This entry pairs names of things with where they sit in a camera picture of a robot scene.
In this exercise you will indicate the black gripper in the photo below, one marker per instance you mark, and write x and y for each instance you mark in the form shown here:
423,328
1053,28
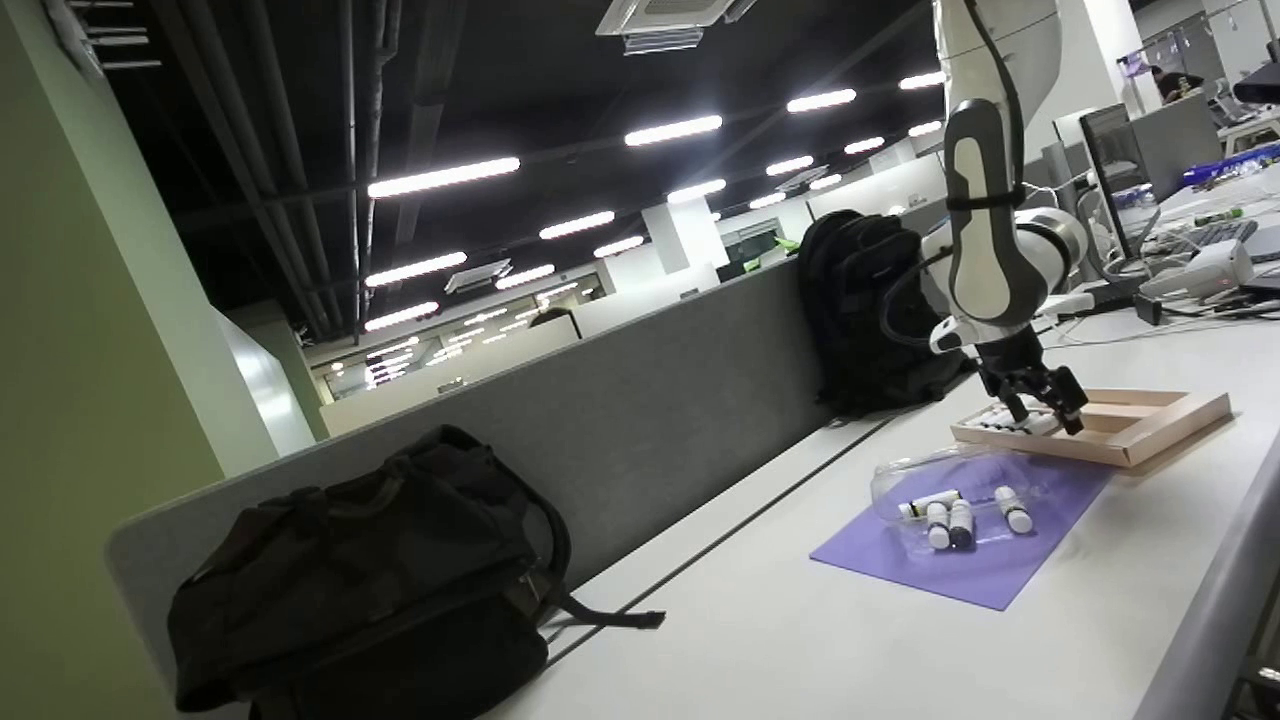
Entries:
1022,360

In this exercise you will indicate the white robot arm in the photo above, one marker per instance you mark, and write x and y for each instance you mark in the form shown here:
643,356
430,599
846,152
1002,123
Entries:
994,253

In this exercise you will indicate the light wooden tray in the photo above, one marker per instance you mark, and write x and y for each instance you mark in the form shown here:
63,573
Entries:
1132,424

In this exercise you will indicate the clear plastic clamshell container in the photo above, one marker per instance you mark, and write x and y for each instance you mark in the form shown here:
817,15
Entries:
901,474

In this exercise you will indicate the purple mat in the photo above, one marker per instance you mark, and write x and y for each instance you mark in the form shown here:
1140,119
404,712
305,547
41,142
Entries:
984,566

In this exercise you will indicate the black backpack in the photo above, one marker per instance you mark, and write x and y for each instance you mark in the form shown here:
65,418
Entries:
387,573
864,306

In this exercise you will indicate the computer monitor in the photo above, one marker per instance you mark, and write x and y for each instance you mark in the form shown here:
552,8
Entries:
1115,172

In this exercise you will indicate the grey office divider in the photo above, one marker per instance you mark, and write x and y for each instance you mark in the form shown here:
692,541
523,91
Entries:
1180,142

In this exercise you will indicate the ceiling tube light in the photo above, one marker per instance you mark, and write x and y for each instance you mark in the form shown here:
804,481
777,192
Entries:
788,167
864,147
402,317
921,80
821,100
697,191
674,128
525,276
579,225
445,176
623,245
416,271

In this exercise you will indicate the grey desk partition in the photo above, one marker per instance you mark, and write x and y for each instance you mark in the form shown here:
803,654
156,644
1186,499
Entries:
643,402

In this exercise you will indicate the ceiling air conditioner unit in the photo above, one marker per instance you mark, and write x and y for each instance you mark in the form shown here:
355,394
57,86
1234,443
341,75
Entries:
664,20

